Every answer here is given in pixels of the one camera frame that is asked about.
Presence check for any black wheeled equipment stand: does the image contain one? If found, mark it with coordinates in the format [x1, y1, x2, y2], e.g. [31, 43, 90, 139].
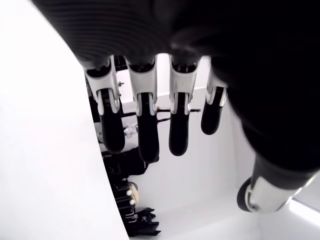
[101, 146, 161, 176]

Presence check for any white humanoid robot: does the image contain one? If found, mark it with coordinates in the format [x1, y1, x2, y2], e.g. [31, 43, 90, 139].
[123, 122, 139, 140]

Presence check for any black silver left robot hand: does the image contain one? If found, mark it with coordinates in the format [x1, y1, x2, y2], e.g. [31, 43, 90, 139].
[31, 0, 320, 213]

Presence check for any long thin black cable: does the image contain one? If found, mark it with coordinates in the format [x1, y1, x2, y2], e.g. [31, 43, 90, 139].
[121, 107, 202, 125]

